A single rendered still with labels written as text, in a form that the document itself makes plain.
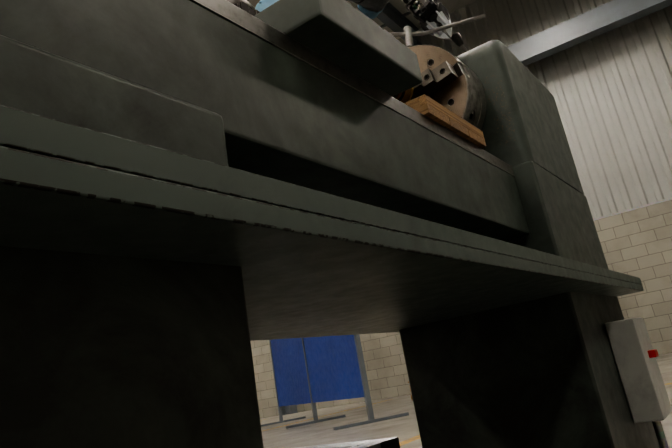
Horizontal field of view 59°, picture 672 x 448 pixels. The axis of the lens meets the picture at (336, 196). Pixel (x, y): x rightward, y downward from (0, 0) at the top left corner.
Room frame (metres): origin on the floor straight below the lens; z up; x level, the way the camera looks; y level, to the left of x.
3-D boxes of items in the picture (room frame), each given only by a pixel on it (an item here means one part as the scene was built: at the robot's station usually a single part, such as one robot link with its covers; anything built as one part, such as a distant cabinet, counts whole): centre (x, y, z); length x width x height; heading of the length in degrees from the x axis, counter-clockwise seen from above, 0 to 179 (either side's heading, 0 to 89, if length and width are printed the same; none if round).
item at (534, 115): (1.85, -0.47, 1.06); 0.59 x 0.48 x 0.39; 148
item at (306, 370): (8.28, 0.77, 1.18); 4.12 x 0.80 x 2.35; 21
